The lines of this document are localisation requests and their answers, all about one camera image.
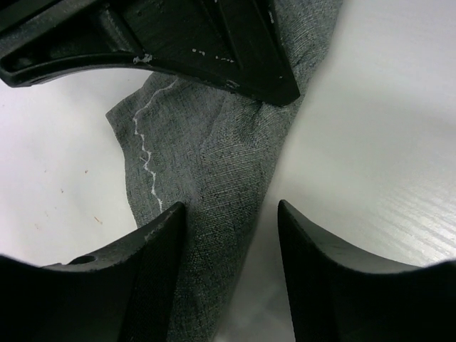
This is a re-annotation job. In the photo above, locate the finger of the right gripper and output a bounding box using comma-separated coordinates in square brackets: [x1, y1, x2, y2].
[1, 1, 152, 88]
[120, 0, 300, 106]

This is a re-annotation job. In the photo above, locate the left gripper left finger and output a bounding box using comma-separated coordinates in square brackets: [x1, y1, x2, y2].
[1, 202, 185, 341]

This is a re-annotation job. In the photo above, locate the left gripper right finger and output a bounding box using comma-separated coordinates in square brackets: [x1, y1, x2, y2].
[278, 201, 455, 341]

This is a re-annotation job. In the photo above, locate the grey cloth napkin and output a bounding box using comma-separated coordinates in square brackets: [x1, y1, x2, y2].
[105, 0, 343, 342]

